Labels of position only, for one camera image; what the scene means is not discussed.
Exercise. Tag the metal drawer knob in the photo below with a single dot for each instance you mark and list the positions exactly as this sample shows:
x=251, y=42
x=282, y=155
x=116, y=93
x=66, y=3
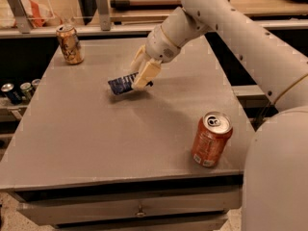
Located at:
x=140, y=213

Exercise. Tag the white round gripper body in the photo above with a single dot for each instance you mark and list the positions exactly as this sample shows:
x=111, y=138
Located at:
x=160, y=47

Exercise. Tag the left metal bracket post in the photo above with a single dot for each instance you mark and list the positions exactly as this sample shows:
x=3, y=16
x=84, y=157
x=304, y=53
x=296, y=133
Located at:
x=22, y=22

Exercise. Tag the green can on shelf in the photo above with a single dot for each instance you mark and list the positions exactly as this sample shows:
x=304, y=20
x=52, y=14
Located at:
x=27, y=90

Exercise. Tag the red coke can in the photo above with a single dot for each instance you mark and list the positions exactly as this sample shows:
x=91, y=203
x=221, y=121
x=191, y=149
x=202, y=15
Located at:
x=213, y=132

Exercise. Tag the orange white snack bag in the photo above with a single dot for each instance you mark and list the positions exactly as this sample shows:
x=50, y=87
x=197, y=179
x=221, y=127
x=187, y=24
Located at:
x=40, y=15

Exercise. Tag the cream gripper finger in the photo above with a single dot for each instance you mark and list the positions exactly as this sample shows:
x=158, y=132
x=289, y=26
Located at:
x=147, y=72
x=139, y=58

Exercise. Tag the blue rxbar blueberry wrapper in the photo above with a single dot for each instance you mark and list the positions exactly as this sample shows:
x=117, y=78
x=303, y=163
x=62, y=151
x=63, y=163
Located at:
x=122, y=84

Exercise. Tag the grey cabinet drawer front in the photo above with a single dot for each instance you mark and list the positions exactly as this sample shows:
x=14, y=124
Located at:
x=110, y=206

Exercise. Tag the grey can on shelf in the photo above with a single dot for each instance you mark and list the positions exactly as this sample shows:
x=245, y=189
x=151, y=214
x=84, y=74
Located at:
x=35, y=83

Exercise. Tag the dark blue can on shelf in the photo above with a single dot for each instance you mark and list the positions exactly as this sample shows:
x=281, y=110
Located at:
x=11, y=92

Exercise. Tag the middle metal bracket post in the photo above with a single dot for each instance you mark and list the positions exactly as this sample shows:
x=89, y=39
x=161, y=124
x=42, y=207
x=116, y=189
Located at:
x=103, y=14

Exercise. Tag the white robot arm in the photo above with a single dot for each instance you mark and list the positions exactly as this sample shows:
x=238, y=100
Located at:
x=275, y=191

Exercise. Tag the gold brown drink can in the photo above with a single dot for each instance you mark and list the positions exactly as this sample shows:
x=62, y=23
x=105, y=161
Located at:
x=70, y=44

